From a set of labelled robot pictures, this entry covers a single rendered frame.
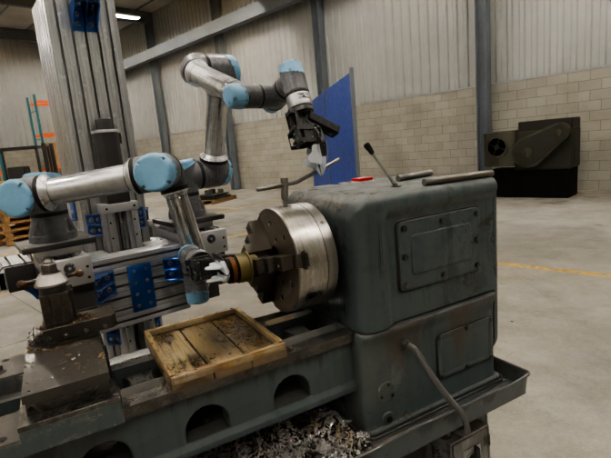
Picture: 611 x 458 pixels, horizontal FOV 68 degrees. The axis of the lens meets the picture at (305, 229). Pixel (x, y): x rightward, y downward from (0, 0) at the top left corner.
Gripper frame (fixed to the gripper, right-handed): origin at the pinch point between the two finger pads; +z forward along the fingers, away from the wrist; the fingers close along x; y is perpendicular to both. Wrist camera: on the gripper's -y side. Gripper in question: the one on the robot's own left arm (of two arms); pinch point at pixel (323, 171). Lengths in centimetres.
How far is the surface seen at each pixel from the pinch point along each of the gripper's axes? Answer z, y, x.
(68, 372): 38, 75, -1
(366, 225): 20.6, -0.7, 13.3
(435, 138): -265, -787, -708
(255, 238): 15.0, 22.2, -10.9
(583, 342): 108, -212, -86
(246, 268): 23.6, 28.4, -6.2
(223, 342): 42, 37, -15
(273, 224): 12.9, 18.1, -4.9
